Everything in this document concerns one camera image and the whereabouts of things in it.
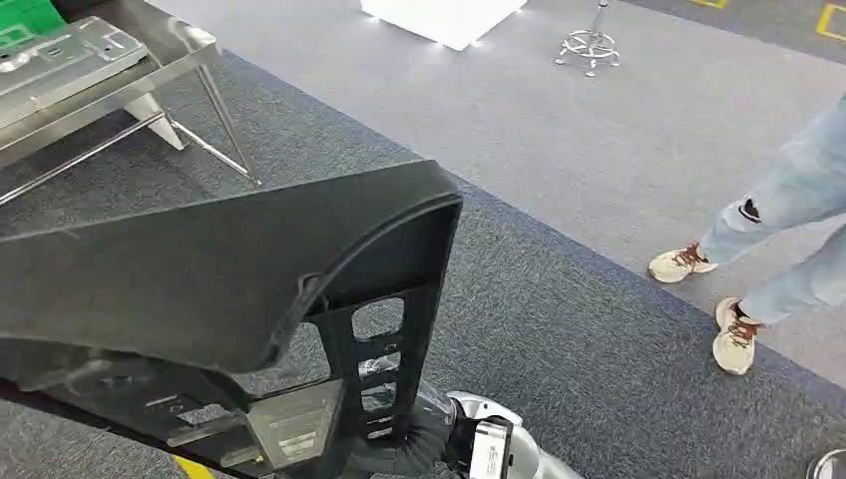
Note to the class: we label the black plastic panel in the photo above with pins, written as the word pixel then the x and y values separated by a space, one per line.
pixel 198 278

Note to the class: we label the steel work table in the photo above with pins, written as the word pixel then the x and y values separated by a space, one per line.
pixel 168 40

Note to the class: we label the chrome stool base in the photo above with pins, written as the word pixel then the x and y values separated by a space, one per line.
pixel 588 46

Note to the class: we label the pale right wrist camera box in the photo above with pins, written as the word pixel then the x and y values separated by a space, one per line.
pixel 492 453

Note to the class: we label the stamped metal sheet part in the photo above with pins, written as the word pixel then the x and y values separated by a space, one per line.
pixel 66 59

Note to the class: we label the green plastic crate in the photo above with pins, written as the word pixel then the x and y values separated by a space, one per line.
pixel 26 16

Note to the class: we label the white block platform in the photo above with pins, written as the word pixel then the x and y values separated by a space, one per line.
pixel 443 16

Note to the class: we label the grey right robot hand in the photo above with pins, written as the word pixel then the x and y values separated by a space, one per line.
pixel 429 436

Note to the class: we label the person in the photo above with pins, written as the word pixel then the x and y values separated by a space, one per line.
pixel 793 192

